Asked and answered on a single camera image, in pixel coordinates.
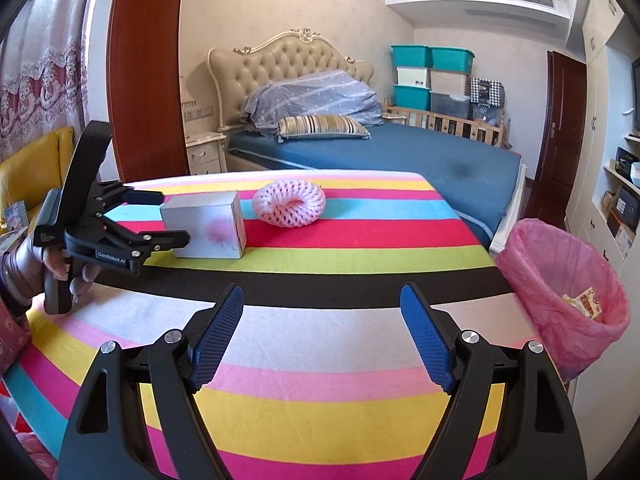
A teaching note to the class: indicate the dark storage bag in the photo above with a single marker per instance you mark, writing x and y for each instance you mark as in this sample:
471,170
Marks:
487,114

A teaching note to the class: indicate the person's left forearm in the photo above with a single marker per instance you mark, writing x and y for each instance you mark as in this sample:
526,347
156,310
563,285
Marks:
10,285

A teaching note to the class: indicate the cream nightstand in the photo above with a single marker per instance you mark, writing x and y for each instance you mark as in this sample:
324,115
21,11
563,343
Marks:
205,152

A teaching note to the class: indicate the small cardboard box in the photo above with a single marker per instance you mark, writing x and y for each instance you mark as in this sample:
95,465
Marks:
609,201

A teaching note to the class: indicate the blue-grey folded duvet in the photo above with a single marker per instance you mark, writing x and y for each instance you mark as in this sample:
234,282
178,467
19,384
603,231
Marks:
320,100

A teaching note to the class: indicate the bin with pink liner bag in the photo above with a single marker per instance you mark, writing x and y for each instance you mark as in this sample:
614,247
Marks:
540,280

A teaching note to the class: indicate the brown cardboard box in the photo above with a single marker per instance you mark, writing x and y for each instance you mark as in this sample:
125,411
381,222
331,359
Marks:
622,237

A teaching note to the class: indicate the black and white checkered bag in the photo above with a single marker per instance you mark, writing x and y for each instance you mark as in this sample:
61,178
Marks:
487,91

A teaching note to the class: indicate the wooden crib rail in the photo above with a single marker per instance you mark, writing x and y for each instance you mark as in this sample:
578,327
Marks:
450,122

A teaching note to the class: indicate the clear grey storage box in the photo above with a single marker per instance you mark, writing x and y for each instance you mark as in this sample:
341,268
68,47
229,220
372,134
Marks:
450,105

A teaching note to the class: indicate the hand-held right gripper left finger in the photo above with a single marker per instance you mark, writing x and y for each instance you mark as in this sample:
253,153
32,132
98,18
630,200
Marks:
217,340

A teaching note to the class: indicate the white shelf device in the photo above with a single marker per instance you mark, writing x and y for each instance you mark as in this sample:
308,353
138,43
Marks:
636,174

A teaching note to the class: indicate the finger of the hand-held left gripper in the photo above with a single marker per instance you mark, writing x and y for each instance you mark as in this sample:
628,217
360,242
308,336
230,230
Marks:
170,240
145,197

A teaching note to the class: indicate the white cardboard box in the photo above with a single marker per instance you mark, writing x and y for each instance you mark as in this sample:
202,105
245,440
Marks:
210,225

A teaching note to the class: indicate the pink foam net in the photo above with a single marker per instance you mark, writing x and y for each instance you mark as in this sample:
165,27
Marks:
270,210

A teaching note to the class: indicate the dark brown wooden door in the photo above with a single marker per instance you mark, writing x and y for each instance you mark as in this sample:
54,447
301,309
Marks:
560,125

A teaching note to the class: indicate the colourful printed box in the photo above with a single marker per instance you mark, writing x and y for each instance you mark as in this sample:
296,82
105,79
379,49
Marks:
15,212

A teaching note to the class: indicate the person's pink patterned clothing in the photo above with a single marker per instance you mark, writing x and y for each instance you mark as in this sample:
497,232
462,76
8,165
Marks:
12,340

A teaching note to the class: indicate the white built-in wardrobe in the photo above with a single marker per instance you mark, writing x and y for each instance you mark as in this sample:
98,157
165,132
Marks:
600,25

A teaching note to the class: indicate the teal storage box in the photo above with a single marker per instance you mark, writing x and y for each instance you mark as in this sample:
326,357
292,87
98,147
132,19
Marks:
411,56
412,97
451,59

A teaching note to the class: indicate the wall switch panel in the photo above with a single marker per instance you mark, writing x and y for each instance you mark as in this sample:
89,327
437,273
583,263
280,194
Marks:
198,111

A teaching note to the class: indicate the pink lace curtain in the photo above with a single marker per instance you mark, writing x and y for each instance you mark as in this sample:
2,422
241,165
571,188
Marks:
45,60

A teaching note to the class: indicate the rainbow striped tablecloth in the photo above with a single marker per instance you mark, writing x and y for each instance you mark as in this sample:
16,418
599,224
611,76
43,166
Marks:
325,270

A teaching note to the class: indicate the black shelf box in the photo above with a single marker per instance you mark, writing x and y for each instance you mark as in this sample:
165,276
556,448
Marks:
625,160

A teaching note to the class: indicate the black television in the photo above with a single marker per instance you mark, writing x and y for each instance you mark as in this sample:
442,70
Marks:
636,95

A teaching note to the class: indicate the striped pillow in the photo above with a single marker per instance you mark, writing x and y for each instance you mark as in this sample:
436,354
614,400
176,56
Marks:
325,126

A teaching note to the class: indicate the yellow armchair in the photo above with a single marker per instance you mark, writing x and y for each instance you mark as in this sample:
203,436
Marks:
30,170

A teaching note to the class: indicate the small black safe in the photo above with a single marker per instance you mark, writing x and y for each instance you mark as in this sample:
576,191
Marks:
627,206

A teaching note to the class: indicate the beige storage box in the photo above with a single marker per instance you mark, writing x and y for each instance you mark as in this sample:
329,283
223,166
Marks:
450,82

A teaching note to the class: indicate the white storage box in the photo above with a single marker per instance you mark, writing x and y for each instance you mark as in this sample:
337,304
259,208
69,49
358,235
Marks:
414,76

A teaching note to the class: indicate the beige tufted headboard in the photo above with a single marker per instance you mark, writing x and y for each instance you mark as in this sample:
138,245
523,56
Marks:
280,65

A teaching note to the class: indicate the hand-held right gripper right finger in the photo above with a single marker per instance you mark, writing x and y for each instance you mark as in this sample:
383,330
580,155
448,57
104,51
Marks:
427,340

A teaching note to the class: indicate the bed with blue mattress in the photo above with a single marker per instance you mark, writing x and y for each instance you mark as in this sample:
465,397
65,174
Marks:
400,160

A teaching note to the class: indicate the person's left hand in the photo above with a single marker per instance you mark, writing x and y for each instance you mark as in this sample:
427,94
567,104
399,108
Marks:
85,280

